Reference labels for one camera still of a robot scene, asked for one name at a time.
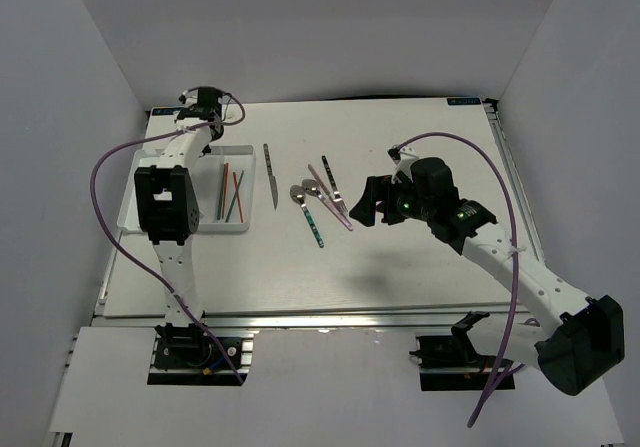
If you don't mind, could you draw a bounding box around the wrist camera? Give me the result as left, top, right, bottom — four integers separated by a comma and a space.
388, 146, 420, 184
178, 88, 199, 105

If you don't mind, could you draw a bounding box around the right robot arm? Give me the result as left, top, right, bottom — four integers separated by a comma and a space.
349, 157, 625, 396

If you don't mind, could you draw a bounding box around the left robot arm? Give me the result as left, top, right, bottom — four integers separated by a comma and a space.
134, 87, 224, 327

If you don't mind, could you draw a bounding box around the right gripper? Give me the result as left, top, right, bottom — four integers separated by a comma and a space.
349, 172, 434, 227

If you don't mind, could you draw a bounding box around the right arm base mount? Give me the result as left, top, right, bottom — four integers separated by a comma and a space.
409, 311, 505, 392

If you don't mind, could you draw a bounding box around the white divided plastic tray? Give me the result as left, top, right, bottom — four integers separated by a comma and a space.
117, 145, 256, 234

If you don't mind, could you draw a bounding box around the teal handled spoon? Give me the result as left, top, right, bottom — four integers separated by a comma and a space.
289, 185, 325, 248

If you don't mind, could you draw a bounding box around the black handled table knife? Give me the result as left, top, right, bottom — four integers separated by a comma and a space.
263, 143, 279, 209

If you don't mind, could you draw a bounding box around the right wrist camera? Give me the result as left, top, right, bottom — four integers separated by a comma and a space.
388, 146, 420, 184

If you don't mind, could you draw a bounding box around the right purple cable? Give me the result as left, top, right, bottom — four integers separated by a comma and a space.
397, 131, 526, 429

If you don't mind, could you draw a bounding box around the pink handled spoon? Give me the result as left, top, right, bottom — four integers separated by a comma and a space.
302, 179, 354, 232

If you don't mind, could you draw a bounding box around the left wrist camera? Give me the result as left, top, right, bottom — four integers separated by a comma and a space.
178, 88, 199, 105

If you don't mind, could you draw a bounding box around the black handled fork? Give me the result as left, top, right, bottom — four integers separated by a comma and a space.
321, 156, 348, 217

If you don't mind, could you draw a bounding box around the blue table label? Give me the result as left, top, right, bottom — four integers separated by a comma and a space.
150, 106, 183, 116
446, 97, 482, 106

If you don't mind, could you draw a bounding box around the left blue table label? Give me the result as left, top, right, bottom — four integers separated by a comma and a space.
150, 106, 183, 116

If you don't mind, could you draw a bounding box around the right blue table label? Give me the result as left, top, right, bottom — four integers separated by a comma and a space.
446, 97, 482, 106

